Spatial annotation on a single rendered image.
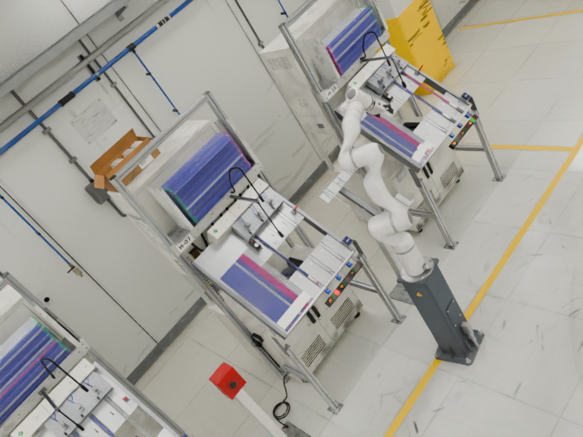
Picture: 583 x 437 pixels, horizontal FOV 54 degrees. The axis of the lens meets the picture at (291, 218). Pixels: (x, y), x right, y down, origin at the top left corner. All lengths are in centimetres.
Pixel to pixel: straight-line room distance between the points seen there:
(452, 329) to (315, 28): 217
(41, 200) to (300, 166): 247
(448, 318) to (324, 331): 94
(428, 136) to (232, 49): 205
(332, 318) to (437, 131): 148
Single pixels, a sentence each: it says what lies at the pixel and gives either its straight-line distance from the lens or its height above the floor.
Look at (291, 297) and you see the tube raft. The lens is 338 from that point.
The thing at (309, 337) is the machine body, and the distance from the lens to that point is 388.
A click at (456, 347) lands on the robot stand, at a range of 359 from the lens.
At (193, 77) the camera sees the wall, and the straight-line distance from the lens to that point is 506.
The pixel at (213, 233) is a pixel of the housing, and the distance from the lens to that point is 345.
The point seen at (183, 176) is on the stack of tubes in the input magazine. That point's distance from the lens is 331.
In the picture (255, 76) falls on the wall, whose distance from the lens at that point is 540.
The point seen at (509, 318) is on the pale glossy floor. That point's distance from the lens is 376.
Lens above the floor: 284
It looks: 31 degrees down
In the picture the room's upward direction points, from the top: 34 degrees counter-clockwise
